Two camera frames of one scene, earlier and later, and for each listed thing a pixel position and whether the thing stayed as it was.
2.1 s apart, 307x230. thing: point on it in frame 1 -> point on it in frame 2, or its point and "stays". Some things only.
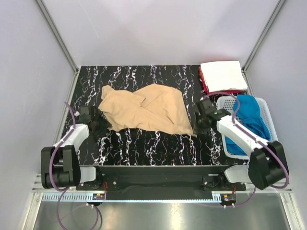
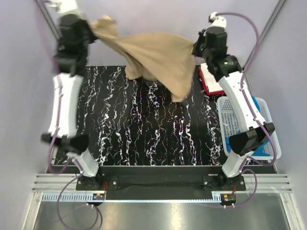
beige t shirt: (150, 106) -> (170, 59)
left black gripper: (104, 125) -> (85, 23)
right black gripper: (199, 130) -> (200, 38)
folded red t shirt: (224, 91) stays
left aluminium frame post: (56, 35) stays
